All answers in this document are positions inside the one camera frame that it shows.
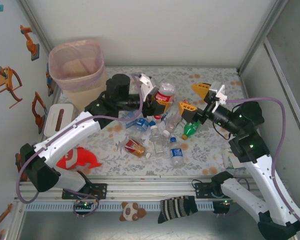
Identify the green plastic bottle yellow cap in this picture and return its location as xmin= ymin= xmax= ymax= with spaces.
xmin=181 ymin=119 xmax=203 ymax=140

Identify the clear bottle blue label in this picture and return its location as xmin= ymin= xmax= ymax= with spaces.
xmin=126 ymin=116 xmax=157 ymax=133

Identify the beige bin with pink liner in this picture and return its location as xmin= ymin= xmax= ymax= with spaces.
xmin=48 ymin=39 xmax=106 ymax=113

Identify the Pepsi bottle with blue cap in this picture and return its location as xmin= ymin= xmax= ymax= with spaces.
xmin=169 ymin=136 xmax=186 ymax=168

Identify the clear plastic bottle white cap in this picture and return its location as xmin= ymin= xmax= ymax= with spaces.
xmin=161 ymin=112 xmax=182 ymax=137

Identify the clear square bottle without label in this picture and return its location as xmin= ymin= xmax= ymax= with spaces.
xmin=149 ymin=124 xmax=166 ymax=157

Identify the white green wipes pack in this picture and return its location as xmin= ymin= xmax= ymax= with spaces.
xmin=221 ymin=148 xmax=242 ymax=173

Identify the brown tea bottle red label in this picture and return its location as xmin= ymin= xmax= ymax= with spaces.
xmin=124 ymin=138 xmax=152 ymax=159

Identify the floral tablecloth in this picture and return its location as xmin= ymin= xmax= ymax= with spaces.
xmin=41 ymin=66 xmax=256 ymax=177

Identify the white tissue box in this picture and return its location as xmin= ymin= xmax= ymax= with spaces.
xmin=43 ymin=103 xmax=75 ymax=138

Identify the red shark plush toy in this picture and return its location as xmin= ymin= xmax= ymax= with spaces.
xmin=56 ymin=146 xmax=103 ymax=173

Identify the small circuit board green LED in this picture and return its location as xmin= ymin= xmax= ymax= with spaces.
xmin=213 ymin=199 xmax=242 ymax=216
xmin=73 ymin=199 xmax=100 ymax=219

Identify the black striped sock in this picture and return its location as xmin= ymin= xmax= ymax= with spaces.
xmin=157 ymin=195 xmax=199 ymax=224

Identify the brown white bear plush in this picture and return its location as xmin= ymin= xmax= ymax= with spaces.
xmin=118 ymin=201 xmax=147 ymax=223

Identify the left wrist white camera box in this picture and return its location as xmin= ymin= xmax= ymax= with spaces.
xmin=137 ymin=73 xmax=159 ymax=101

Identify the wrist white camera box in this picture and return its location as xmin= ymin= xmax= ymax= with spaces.
xmin=137 ymin=73 xmax=159 ymax=101
xmin=209 ymin=81 xmax=227 ymax=107

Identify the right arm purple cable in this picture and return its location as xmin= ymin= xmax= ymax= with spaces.
xmin=224 ymin=96 xmax=300 ymax=232

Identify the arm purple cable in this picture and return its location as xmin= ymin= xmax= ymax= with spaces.
xmin=16 ymin=73 xmax=145 ymax=204
xmin=224 ymin=96 xmax=300 ymax=232

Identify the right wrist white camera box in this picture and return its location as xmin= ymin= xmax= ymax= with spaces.
xmin=209 ymin=81 xmax=227 ymax=107

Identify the orange blue wall model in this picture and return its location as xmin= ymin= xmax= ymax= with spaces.
xmin=45 ymin=69 xmax=55 ymax=98

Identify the aluminium frame post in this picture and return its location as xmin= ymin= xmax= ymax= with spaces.
xmin=237 ymin=0 xmax=290 ymax=75
xmin=18 ymin=0 xmax=59 ymax=66

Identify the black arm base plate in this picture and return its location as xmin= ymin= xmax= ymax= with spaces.
xmin=61 ymin=183 xmax=108 ymax=200
xmin=193 ymin=181 xmax=216 ymax=200

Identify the aluminium frame rail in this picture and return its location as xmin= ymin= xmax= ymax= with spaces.
xmin=13 ymin=174 xmax=291 ymax=202

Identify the white slotted cable duct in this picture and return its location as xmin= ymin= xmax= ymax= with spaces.
xmin=23 ymin=201 xmax=216 ymax=213

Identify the orange chair shaped wall model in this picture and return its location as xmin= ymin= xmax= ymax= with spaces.
xmin=0 ymin=66 xmax=24 ymax=109

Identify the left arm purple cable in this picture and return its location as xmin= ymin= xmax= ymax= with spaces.
xmin=16 ymin=73 xmax=145 ymax=204

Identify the orange wall model piece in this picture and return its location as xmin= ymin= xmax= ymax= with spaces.
xmin=0 ymin=203 xmax=14 ymax=238

